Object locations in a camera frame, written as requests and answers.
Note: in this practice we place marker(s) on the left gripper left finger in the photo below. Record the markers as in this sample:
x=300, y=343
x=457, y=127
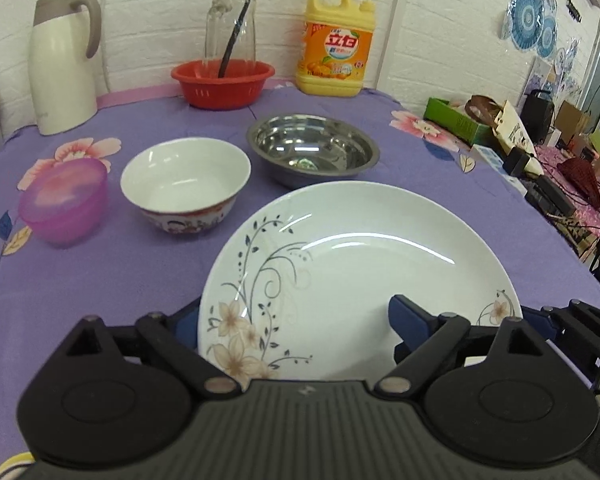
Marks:
x=171, y=343

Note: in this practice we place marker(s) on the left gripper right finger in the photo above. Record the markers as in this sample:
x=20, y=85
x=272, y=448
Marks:
x=428, y=340

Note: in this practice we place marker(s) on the white floral ceramic plate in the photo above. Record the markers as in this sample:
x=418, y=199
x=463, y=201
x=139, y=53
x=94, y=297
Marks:
x=301, y=290

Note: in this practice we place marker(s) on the white ceramic patterned bowl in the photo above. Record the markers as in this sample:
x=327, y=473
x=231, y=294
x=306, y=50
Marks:
x=186, y=186

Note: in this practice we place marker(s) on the purple translucent plastic bowl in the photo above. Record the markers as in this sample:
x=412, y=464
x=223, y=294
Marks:
x=66, y=203

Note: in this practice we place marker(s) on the stainless steel bowl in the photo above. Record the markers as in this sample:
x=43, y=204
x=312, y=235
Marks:
x=301, y=149

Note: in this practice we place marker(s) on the purple floral tablecloth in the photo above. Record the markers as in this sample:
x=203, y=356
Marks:
x=128, y=267

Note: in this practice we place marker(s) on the white power strip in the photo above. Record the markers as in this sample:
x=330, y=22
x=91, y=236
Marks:
x=491, y=158

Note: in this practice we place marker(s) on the black power adapter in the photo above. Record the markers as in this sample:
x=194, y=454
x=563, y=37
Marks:
x=516, y=161

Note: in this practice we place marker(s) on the green cardboard box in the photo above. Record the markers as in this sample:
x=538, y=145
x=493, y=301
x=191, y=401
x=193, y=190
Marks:
x=457, y=122

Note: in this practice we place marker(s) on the dark red knitted cloth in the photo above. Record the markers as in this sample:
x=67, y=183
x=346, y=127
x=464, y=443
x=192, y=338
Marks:
x=580, y=174

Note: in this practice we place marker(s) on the brown sandal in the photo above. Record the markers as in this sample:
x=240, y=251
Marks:
x=484, y=110

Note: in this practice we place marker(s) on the red plastic colander basket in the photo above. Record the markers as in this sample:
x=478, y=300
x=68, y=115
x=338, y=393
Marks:
x=242, y=84

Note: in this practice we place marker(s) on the yellow dish soap bottle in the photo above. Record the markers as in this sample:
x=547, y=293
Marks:
x=336, y=42

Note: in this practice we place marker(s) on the white thermos jug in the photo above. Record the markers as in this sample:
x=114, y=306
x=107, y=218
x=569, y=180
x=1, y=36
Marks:
x=65, y=36

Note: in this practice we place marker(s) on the clear glass pitcher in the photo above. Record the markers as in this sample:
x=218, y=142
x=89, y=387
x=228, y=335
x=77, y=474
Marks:
x=220, y=21

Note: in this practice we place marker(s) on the black stirring stick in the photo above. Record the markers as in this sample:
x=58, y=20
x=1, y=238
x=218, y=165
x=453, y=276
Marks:
x=233, y=38

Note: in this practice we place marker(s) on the blue patterned wall decoration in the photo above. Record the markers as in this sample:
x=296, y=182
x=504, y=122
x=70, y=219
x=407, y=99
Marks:
x=532, y=25

